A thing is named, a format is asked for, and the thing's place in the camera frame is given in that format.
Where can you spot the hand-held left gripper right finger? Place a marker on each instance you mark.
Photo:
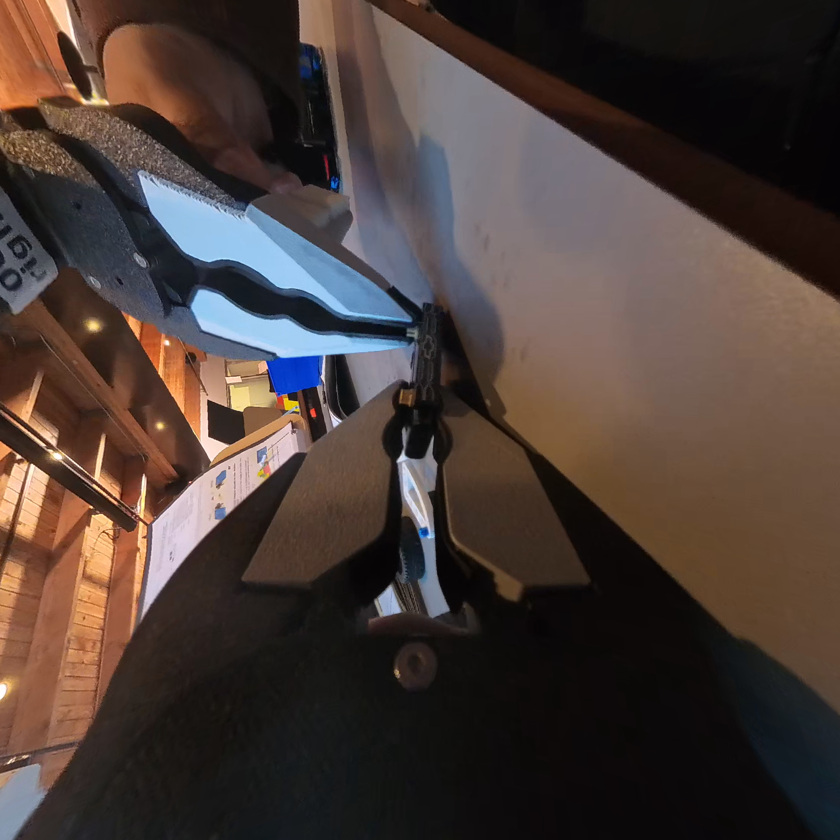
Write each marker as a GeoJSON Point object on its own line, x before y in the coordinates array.
{"type": "Point", "coordinates": [505, 518]}

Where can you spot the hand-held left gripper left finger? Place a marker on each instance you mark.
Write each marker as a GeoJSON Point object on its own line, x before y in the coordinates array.
{"type": "Point", "coordinates": [321, 512]}

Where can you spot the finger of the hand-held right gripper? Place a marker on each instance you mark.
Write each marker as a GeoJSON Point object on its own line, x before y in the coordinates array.
{"type": "Point", "coordinates": [262, 325]}
{"type": "Point", "coordinates": [295, 253]}

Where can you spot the white curved toy panel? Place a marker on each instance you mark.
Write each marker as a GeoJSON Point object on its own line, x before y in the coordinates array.
{"type": "Point", "coordinates": [423, 508]}

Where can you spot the black toy pin connector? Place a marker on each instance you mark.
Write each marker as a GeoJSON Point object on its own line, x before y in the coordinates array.
{"type": "Point", "coordinates": [418, 439]}

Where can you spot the black patterned toy beam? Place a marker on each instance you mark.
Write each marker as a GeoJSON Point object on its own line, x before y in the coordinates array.
{"type": "Point", "coordinates": [430, 348]}

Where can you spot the person's right forearm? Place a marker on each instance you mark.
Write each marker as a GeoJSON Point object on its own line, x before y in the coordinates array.
{"type": "Point", "coordinates": [197, 13]}

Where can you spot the grey desk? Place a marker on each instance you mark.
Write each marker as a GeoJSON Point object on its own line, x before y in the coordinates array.
{"type": "Point", "coordinates": [623, 295]}

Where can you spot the person's right hand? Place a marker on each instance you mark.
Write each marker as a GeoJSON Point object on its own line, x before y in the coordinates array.
{"type": "Point", "coordinates": [177, 85]}

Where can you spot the blue plastic bin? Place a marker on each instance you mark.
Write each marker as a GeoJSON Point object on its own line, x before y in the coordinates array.
{"type": "Point", "coordinates": [295, 374]}

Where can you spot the laminated instruction sheet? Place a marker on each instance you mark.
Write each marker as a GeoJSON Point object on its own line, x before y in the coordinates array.
{"type": "Point", "coordinates": [216, 505]}

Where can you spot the red toy car model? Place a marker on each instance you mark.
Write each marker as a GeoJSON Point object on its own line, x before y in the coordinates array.
{"type": "Point", "coordinates": [318, 131]}

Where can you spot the black metal rail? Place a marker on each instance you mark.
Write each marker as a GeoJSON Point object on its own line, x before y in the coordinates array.
{"type": "Point", "coordinates": [65, 472]}

